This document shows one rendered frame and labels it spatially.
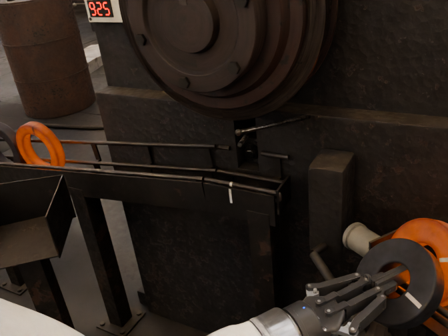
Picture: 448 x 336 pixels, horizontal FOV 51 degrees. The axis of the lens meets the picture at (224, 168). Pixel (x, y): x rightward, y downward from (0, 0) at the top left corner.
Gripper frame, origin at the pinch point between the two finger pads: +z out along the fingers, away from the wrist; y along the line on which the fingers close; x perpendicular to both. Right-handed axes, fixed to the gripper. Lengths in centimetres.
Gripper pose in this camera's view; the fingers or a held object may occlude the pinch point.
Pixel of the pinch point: (389, 279)
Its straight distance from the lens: 88.4
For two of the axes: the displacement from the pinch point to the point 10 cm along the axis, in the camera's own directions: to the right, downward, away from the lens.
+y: 4.4, 3.8, -8.1
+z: 8.9, -3.3, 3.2
